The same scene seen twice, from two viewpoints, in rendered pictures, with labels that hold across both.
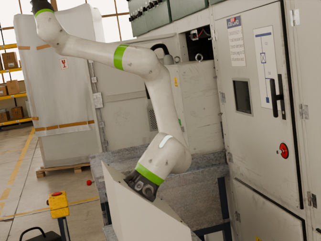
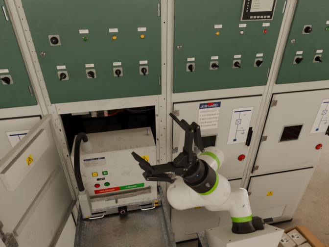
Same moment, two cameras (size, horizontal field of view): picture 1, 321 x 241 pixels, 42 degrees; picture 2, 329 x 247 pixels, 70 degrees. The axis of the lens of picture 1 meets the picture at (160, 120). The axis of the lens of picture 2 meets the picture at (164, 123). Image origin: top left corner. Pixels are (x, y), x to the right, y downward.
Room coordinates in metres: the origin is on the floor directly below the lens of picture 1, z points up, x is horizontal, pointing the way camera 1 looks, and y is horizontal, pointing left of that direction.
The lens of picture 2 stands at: (2.09, 0.99, 2.25)
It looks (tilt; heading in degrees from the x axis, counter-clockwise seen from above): 32 degrees down; 271
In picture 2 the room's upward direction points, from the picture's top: straight up
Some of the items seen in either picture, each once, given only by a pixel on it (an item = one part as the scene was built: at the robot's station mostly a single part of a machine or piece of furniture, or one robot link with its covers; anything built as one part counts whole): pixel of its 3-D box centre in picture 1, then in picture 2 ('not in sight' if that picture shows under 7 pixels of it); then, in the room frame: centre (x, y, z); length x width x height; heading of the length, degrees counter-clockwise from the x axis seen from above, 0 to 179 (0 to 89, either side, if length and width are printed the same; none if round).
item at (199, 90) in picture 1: (213, 100); (117, 155); (2.45, -0.32, 1.15); 0.51 x 0.50 x 0.48; 102
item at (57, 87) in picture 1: (71, 89); not in sight; (6.24, 1.22, 1.14); 1.20 x 0.90 x 2.28; 86
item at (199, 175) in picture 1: (153, 169); (124, 234); (2.36, 0.08, 0.82); 0.68 x 0.62 x 0.06; 102
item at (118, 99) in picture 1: (138, 95); (37, 198); (2.80, 0.12, 1.21); 0.63 x 0.07 x 0.74; 87
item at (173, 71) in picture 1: (171, 108); (118, 181); (2.39, -0.07, 1.15); 0.48 x 0.01 x 0.48; 12
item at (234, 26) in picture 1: (235, 42); (208, 116); (1.81, -0.36, 1.46); 0.15 x 0.01 x 0.21; 12
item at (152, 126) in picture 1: (153, 116); (85, 202); (2.58, 0.04, 1.09); 0.08 x 0.05 x 0.17; 102
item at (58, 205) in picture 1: (58, 204); not in sight; (1.88, 0.52, 0.85); 0.08 x 0.08 x 0.10; 12
